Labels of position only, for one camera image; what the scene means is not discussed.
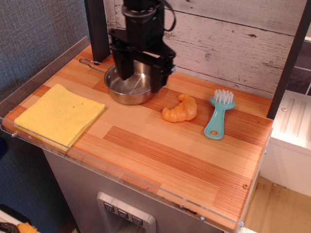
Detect steel pan with handle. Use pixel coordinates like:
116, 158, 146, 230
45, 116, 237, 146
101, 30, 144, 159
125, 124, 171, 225
79, 58, 155, 105

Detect dark left shelf post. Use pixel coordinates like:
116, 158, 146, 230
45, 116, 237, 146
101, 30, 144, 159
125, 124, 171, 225
84, 0, 111, 62

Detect clear acrylic edge guard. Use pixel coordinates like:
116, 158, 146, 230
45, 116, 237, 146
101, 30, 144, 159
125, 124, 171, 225
2, 110, 273, 232

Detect dark right shelf post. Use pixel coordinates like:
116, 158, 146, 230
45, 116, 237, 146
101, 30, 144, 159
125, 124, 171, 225
267, 0, 311, 119

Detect silver dispenser button panel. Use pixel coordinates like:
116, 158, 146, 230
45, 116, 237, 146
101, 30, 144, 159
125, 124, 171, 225
97, 191, 157, 233

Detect dark shelf post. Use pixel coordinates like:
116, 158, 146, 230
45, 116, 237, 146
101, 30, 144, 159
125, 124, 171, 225
84, 0, 111, 62
267, 0, 311, 119

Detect yellow folded cloth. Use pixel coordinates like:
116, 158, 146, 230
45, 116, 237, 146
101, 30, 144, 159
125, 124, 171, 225
14, 84, 105, 151

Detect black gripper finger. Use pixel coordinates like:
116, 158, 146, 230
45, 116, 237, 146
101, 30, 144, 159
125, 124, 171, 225
150, 64, 170, 93
114, 50, 134, 81

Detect teal brush white bristles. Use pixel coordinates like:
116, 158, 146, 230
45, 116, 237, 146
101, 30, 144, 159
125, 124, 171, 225
204, 89, 236, 140

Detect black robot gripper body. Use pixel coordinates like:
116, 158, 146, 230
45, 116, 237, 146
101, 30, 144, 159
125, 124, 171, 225
108, 11, 175, 73

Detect orange object bottom left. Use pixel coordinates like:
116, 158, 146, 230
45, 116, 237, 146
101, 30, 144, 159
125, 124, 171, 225
17, 222, 39, 233

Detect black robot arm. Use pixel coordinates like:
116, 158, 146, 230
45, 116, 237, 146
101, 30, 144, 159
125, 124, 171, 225
108, 0, 176, 93

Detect orange plastic croissant toy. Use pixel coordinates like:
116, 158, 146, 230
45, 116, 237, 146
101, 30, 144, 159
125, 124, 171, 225
162, 94, 198, 123

